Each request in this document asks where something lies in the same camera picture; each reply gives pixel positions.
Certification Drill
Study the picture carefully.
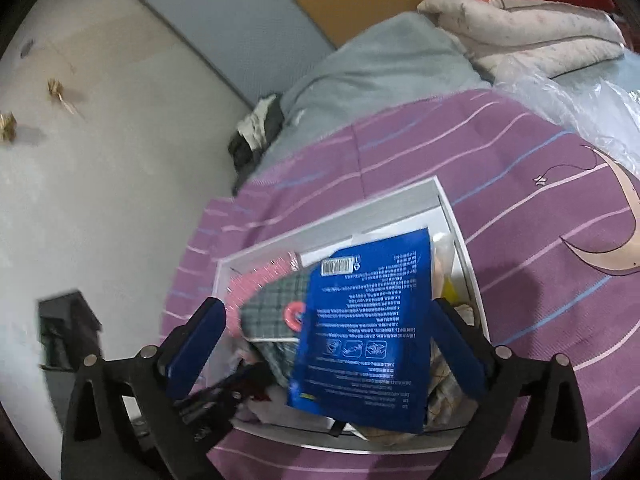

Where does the clear plastic bag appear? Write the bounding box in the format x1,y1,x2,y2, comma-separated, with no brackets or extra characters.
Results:
492,55,640,181

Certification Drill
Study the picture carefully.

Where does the blue-grey mat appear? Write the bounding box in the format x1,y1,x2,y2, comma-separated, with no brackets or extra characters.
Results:
134,0,337,108

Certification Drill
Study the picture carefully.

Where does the white cardboard box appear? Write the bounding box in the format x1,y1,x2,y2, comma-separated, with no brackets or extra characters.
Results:
210,176,492,456

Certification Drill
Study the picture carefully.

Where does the pink ring with blue strap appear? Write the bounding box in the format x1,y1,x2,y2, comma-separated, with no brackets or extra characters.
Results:
282,301,307,333

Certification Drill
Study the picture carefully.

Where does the green plaid cloth pouch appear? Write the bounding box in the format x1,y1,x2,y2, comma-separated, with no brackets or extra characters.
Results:
239,265,321,391

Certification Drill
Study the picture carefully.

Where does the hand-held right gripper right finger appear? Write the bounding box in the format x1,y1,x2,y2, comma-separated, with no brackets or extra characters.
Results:
431,297,592,480

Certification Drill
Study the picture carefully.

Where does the black white plush toy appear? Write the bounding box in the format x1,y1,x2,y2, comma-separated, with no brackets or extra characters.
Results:
228,94,286,171

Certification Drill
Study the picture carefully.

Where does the black box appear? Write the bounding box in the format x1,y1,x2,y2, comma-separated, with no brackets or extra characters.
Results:
37,290,103,371

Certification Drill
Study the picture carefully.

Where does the white quilt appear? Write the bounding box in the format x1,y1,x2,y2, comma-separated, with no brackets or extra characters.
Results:
417,0,626,81

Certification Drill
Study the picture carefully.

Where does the blue packet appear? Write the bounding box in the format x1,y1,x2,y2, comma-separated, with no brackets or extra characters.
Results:
286,227,433,435

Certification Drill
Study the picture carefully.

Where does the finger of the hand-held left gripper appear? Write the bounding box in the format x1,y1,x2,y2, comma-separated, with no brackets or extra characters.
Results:
210,364,273,403

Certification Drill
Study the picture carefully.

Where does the purple striped bedsheet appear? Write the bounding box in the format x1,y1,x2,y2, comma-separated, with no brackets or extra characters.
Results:
160,87,640,480

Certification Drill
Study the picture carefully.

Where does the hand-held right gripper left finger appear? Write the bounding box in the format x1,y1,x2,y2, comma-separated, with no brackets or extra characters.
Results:
60,297,228,480

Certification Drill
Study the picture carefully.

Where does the pink glitter sponge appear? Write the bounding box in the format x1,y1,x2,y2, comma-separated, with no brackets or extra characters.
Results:
223,254,301,338

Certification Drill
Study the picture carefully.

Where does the grey blanket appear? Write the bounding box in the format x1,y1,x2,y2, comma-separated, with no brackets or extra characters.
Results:
235,12,493,196

